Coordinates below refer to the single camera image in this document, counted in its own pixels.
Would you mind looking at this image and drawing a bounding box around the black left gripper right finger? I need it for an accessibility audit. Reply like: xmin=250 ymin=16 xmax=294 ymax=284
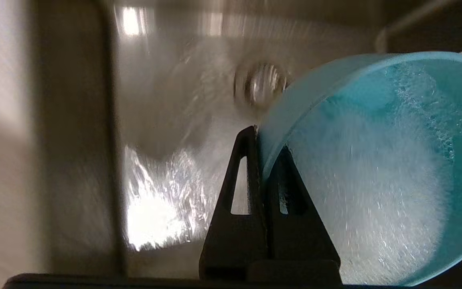
xmin=249 ymin=145 xmax=342 ymax=283

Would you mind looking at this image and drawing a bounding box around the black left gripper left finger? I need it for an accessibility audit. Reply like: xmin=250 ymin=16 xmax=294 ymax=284
xmin=199 ymin=126 xmax=270 ymax=280

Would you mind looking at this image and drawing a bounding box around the stainless steel sink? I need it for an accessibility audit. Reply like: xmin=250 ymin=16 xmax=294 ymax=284
xmin=26 ymin=0 xmax=462 ymax=277

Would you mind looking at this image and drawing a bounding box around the round metal drain strainer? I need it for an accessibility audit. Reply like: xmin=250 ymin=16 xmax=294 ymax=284
xmin=233 ymin=62 xmax=290 ymax=108

